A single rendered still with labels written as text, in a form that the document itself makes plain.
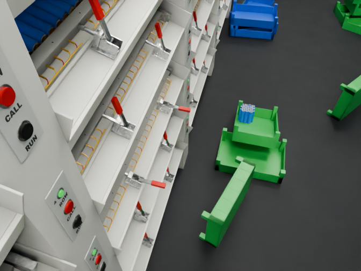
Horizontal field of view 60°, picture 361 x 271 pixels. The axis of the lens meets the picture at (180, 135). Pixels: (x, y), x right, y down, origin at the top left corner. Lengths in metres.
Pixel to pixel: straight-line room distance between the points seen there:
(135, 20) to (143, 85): 0.19
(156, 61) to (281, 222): 0.87
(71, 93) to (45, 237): 0.18
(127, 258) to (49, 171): 0.57
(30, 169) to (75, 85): 0.15
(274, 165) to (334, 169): 0.27
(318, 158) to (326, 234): 0.38
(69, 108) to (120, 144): 0.22
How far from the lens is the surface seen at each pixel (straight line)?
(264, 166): 1.51
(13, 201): 0.34
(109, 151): 0.61
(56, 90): 0.45
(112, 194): 0.74
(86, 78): 0.47
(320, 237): 1.41
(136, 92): 0.72
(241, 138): 1.44
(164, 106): 0.93
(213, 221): 1.11
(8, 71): 0.30
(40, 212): 0.39
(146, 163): 0.83
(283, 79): 2.00
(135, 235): 0.94
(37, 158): 0.36
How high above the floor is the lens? 1.20
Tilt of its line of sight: 49 degrees down
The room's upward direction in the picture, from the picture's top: straight up
